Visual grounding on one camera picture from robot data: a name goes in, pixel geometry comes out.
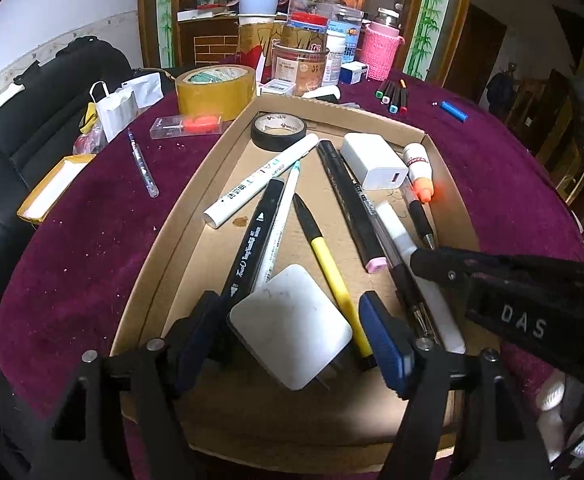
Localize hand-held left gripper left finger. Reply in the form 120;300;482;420
24;290;233;480

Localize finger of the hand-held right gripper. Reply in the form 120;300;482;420
409;247;523;286

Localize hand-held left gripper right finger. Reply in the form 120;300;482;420
358;290;555;480

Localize clear ballpoint pen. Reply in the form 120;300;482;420
357;180;440;346

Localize white plastic stick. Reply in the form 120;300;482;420
376;201;467;354

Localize yellow black pen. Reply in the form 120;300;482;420
292;192;379;372

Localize white square wall charger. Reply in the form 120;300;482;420
228;263;353;392

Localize white glue bottle orange tip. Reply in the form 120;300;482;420
403;142;435;204

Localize black marker pink cap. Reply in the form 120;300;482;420
317;139;387;273

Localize white usb wall charger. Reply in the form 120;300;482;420
341;132;409;191

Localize thin white pen teal cap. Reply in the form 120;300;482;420
252;160;303;293

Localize thick white marker pen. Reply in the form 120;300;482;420
203;132;320;229

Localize shallow cardboard box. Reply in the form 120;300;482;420
109;96;483;461

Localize black electrical tape roll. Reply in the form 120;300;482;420
250;112;307;152

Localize person's right hand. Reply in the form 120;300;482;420
534;367;584;468

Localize purple velvet tablecloth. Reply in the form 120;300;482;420
0;67;584;480

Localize small blue cylinder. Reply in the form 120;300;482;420
440;101;469;122

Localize clear blue patterned pen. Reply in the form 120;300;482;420
126;128;160;199

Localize wooden stair railing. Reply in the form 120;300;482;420
507;77;548;131

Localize wooden shelf unit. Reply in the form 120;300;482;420
537;10;584;211

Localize yellow white flat box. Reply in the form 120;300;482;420
16;154;97;225

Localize white correction tube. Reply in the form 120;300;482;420
302;85;341;102

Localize small blue white box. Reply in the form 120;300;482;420
339;61;369;85

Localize clear case orange contents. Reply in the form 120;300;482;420
150;113;224;139

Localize brown wooden door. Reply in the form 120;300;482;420
459;2;508;106

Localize clear red plastic packet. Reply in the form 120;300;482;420
73;127;107;157

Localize bottle in pink knit sleeve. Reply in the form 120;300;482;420
359;7;403;82

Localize yellow packing tape roll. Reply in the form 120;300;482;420
174;65;257;122

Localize amber jar red lid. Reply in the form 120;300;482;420
271;12;330;97

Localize bamboo painted panel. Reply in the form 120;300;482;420
404;0;445;81
154;0;175;68

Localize clear jar blue label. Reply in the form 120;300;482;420
329;5;365;63

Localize white folded bag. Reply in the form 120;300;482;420
122;72;165;108

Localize black leather sofa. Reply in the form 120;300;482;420
0;35;173;311

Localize red beige carton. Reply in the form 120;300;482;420
237;16;285;85

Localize wooden glass cabinet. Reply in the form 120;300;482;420
136;0;473;86

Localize white label strip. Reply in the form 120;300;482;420
0;85;26;112

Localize blue white cup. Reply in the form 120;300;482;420
238;0;279;23

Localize white paper bag with handle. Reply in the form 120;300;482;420
89;81;137;143

